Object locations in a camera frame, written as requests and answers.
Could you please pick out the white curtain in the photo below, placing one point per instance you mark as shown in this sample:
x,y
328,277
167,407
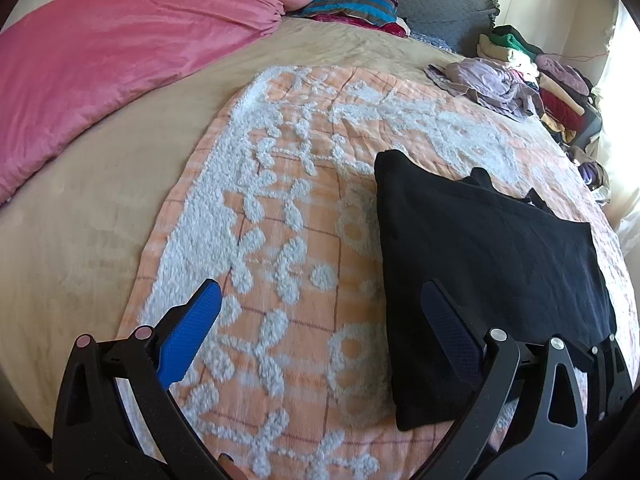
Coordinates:
x,y
622,110

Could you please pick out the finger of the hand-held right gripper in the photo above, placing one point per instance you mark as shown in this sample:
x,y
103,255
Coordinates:
x,y
614,380

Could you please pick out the orange white tufted blanket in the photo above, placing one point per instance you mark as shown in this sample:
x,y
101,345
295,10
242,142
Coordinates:
x,y
300,200

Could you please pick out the striped folded clothes pile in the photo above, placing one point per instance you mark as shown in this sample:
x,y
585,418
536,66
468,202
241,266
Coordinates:
x,y
350,4

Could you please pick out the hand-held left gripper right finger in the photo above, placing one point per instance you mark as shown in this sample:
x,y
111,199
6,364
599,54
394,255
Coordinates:
x,y
450,325

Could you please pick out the magenta patterned cloth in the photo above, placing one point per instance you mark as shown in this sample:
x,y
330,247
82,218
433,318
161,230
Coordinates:
x,y
380,24

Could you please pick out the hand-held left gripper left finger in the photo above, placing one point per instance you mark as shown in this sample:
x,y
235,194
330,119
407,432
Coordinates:
x,y
192,330

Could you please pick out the grey quilted headboard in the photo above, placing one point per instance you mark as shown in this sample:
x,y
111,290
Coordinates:
x,y
435,0

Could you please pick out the crumpled lilac garment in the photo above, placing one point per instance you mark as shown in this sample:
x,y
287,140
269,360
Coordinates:
x,y
485,80

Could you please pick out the pink duvet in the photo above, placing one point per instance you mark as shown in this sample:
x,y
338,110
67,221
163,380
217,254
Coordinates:
x,y
100,50

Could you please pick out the pile of folded clothes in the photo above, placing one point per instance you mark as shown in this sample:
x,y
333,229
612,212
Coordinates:
x,y
555,95

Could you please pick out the black sweater with orange cuffs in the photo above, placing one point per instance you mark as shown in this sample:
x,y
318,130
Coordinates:
x,y
475,260

